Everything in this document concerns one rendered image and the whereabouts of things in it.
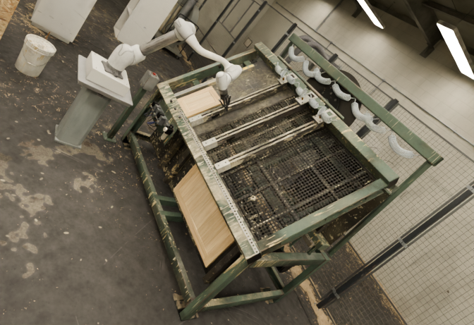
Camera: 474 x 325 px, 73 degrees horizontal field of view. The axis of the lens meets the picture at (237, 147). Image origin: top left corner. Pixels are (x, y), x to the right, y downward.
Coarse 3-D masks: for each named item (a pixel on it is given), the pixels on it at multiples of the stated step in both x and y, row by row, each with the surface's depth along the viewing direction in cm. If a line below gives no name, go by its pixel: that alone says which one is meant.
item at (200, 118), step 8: (280, 80) 327; (264, 88) 327; (272, 88) 326; (280, 88) 330; (248, 96) 323; (256, 96) 322; (264, 96) 327; (232, 104) 317; (240, 104) 320; (208, 112) 314; (216, 112) 313; (224, 112) 318; (192, 120) 308; (200, 120) 311; (208, 120) 315
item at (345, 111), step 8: (320, 72) 357; (344, 72) 338; (312, 80) 361; (352, 80) 330; (320, 88) 352; (328, 88) 345; (328, 96) 342; (336, 96) 336; (352, 96) 325; (336, 104) 333; (344, 104) 328; (360, 104) 317; (344, 112) 326; (312, 120) 348; (344, 120) 324; (352, 120) 319; (320, 128) 339; (328, 128) 334; (320, 136) 337
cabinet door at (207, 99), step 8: (208, 88) 344; (192, 96) 339; (200, 96) 338; (208, 96) 337; (216, 96) 335; (184, 104) 332; (192, 104) 331; (200, 104) 330; (208, 104) 328; (216, 104) 327; (184, 112) 324; (192, 112) 323; (200, 112) 323
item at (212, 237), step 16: (192, 176) 315; (176, 192) 324; (192, 192) 310; (208, 192) 295; (192, 208) 304; (208, 208) 290; (192, 224) 298; (208, 224) 285; (224, 224) 273; (208, 240) 281; (224, 240) 269; (208, 256) 276
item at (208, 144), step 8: (296, 104) 309; (304, 104) 308; (272, 112) 304; (280, 112) 303; (288, 112) 306; (256, 120) 300; (264, 120) 299; (272, 120) 303; (240, 128) 297; (248, 128) 296; (256, 128) 301; (216, 136) 292; (224, 136) 291; (232, 136) 293; (240, 136) 298; (208, 144) 287; (216, 144) 290
